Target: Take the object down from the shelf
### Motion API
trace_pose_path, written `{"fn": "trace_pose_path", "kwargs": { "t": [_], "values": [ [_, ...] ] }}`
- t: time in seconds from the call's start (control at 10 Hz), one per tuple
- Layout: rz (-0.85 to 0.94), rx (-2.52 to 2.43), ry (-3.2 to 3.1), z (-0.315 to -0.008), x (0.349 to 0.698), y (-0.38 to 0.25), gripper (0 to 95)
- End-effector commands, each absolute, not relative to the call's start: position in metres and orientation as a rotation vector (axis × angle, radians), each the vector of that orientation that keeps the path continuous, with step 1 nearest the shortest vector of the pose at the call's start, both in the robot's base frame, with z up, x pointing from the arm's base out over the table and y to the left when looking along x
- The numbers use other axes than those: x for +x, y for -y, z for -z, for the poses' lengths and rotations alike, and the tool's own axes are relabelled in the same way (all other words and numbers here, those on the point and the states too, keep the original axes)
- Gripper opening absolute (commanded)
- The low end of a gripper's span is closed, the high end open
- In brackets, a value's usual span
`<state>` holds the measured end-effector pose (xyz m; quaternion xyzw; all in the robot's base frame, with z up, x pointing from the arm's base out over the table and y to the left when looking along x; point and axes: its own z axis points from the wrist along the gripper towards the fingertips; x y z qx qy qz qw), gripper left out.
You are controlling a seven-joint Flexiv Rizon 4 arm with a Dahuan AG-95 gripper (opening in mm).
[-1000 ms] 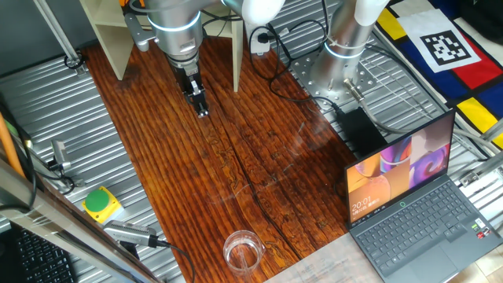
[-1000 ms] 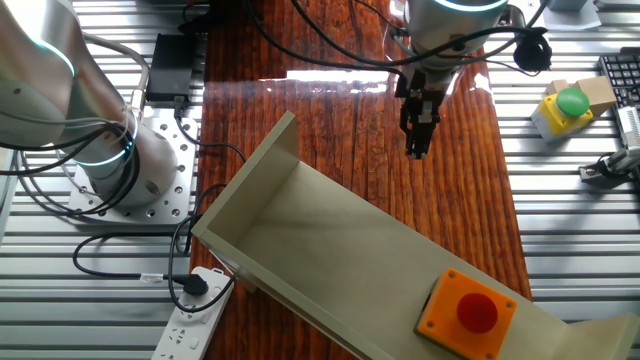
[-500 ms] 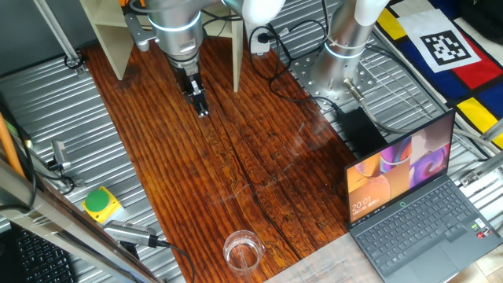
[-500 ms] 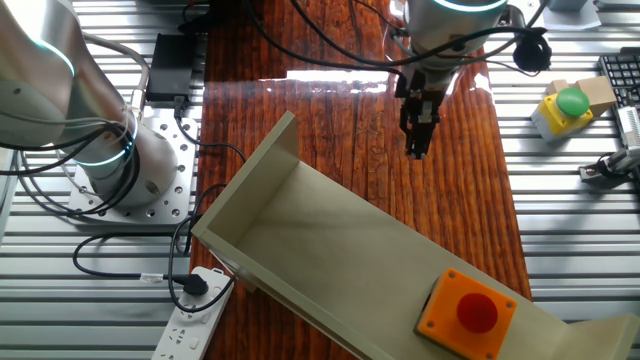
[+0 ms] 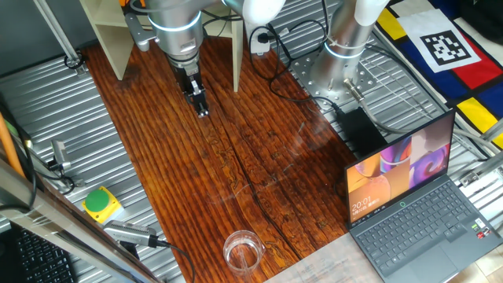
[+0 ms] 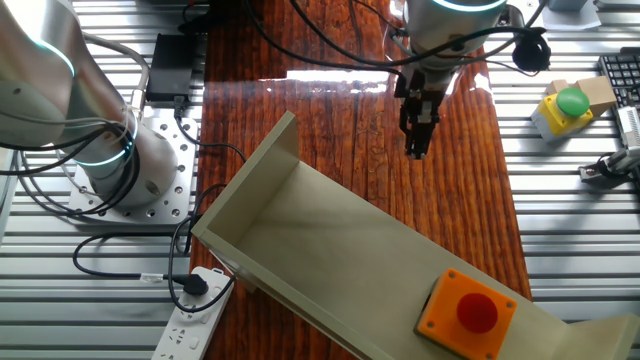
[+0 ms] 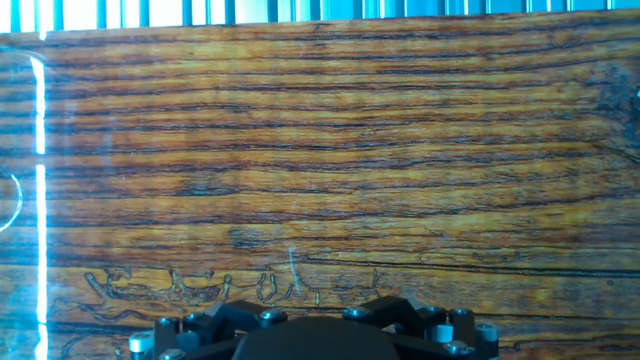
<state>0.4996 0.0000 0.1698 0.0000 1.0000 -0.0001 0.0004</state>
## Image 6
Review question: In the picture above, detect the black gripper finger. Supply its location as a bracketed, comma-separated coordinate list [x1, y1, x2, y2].
[399, 98, 422, 160]
[418, 101, 442, 160]

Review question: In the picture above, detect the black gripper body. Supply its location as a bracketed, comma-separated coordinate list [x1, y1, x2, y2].
[393, 65, 454, 126]

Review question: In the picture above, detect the orange box with red button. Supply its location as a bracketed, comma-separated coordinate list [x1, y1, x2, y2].
[414, 268, 518, 360]

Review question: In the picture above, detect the beige wooden shelf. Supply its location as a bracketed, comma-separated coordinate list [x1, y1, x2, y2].
[191, 110, 640, 360]

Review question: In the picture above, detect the small wooden block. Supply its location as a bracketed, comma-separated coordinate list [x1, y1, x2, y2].
[544, 78, 571, 97]

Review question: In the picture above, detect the yellow box with green button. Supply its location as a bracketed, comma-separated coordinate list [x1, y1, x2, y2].
[530, 87, 595, 144]

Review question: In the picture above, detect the white paper sheet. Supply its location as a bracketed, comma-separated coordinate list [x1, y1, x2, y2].
[541, 0, 602, 32]

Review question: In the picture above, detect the grey box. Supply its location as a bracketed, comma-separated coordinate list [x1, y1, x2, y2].
[547, 0, 590, 12]

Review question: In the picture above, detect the large wooden block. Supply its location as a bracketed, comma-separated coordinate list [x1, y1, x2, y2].
[572, 75, 619, 119]

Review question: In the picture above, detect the black keyboard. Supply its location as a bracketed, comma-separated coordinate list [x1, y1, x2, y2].
[598, 52, 640, 109]

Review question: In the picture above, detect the black power adapter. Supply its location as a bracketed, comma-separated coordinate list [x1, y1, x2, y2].
[145, 33, 194, 104]

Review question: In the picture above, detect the white power strip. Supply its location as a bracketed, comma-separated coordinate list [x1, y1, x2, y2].
[151, 266, 235, 360]

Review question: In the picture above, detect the metal camera mount clamp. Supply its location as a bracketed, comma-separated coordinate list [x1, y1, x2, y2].
[578, 147, 640, 190]

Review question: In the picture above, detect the black adapter cable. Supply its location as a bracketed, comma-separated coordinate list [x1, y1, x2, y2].
[167, 97, 249, 314]

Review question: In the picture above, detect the silver ribbed depth camera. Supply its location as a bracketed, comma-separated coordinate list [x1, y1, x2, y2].
[614, 105, 640, 150]

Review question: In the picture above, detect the black plug with cable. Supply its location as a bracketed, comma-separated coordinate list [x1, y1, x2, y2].
[72, 232, 210, 297]

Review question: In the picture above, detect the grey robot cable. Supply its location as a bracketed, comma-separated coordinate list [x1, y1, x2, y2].
[82, 32, 151, 119]

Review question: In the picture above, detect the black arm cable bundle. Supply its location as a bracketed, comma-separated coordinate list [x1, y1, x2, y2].
[0, 0, 551, 220]

